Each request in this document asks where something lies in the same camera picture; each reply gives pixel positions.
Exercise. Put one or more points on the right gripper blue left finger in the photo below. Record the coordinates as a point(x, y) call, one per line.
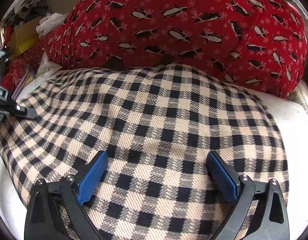
point(43, 218)

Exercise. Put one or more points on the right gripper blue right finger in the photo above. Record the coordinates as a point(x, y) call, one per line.
point(270, 220)

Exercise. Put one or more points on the beige black checkered cloth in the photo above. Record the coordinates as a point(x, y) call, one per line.
point(149, 142)

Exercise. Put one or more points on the yellow cardboard box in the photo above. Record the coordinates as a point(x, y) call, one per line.
point(23, 37)

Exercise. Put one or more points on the white plastic bag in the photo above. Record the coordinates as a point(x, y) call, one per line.
point(49, 23)

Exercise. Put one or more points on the white quilted mattress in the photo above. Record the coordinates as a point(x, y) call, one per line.
point(294, 142)

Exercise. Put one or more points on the red penguin print blanket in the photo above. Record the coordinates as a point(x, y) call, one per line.
point(257, 44)

